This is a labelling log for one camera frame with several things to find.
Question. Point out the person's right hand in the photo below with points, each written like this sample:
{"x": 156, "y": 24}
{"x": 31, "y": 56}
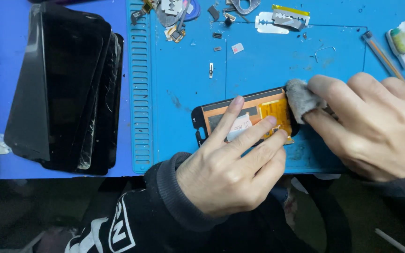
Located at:
{"x": 381, "y": 133}

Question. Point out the person's left hand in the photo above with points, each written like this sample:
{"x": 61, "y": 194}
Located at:
{"x": 216, "y": 179}

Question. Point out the phone display assembly copper back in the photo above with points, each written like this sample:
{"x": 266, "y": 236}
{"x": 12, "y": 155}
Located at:
{"x": 251, "y": 102}

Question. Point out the grey cleaning cloth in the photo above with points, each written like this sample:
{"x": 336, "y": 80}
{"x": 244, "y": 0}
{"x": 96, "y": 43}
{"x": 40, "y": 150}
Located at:
{"x": 302, "y": 98}

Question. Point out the clear tube with orange core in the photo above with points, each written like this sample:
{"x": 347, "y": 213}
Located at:
{"x": 381, "y": 54}

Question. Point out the black printed sweatshirt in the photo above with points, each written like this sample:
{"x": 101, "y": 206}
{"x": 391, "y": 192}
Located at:
{"x": 146, "y": 228}

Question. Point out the white stick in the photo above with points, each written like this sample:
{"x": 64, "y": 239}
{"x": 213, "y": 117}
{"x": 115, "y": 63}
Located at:
{"x": 394, "y": 241}

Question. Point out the small silver metal clip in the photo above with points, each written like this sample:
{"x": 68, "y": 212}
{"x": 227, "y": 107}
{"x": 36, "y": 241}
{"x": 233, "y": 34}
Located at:
{"x": 211, "y": 70}

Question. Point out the blue silicone repair mat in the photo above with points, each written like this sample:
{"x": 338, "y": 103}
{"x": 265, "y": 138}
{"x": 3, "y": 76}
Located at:
{"x": 258, "y": 70}

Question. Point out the tiny brown connector piece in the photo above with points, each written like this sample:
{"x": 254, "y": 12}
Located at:
{"x": 217, "y": 49}

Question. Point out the white sim card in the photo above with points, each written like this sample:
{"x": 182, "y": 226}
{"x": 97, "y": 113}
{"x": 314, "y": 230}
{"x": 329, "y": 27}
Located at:
{"x": 237, "y": 48}

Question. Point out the small dark connector piece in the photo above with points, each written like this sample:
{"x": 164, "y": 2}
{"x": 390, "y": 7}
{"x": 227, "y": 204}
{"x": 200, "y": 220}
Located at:
{"x": 217, "y": 35}

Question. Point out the razor blade with yellow wrapper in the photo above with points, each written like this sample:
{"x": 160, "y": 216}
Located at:
{"x": 290, "y": 17}

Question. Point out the small black metal component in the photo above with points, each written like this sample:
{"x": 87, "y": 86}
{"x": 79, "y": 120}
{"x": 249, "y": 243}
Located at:
{"x": 229, "y": 19}

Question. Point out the bare silver razor blade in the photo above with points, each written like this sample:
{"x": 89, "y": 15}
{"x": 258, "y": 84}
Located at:
{"x": 264, "y": 24}

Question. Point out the dark grey plastic chip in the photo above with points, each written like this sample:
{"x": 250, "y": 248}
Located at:
{"x": 214, "y": 12}

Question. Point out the silver metal shield piece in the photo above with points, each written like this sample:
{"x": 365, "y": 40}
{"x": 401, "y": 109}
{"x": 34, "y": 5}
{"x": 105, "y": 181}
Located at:
{"x": 165, "y": 17}

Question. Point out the blue plastic opening pick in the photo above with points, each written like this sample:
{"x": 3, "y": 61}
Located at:
{"x": 194, "y": 10}

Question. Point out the stack of black phone screens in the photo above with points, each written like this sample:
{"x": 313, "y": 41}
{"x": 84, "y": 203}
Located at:
{"x": 65, "y": 88}

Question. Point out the small silver razor blade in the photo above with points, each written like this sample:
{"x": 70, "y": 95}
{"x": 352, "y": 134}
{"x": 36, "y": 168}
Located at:
{"x": 171, "y": 5}

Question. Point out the clear plastic scrap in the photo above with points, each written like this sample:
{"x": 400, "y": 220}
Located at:
{"x": 0, "y": 146}

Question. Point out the grey metal bracket plate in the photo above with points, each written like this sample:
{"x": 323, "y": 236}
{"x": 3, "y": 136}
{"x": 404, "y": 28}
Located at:
{"x": 246, "y": 5}

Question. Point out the small camera flex part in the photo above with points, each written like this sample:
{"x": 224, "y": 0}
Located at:
{"x": 140, "y": 12}

